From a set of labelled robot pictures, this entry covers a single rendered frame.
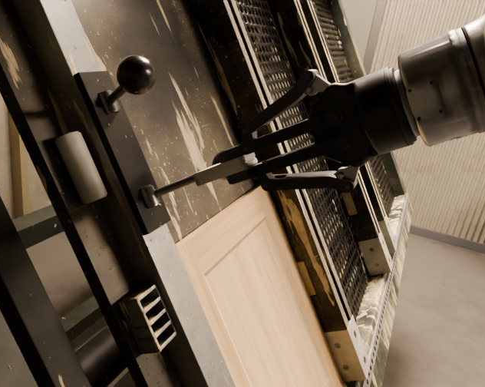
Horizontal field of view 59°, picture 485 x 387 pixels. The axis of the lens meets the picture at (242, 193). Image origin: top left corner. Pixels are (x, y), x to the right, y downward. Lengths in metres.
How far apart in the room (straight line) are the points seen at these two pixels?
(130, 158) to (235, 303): 0.30
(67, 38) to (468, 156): 3.84
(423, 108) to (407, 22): 3.68
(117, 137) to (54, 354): 0.25
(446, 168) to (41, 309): 3.88
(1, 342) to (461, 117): 0.40
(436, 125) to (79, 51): 0.40
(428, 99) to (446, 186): 3.85
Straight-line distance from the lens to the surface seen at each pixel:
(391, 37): 4.06
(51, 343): 0.55
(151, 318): 0.54
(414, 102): 0.39
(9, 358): 0.40
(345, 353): 1.03
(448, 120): 0.39
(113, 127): 0.53
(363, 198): 1.42
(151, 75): 0.44
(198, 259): 0.64
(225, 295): 0.69
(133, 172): 0.53
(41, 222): 1.85
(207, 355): 0.60
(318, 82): 0.44
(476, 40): 0.40
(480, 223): 4.36
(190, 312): 0.58
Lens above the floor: 1.60
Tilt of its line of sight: 21 degrees down
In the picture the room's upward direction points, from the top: 8 degrees clockwise
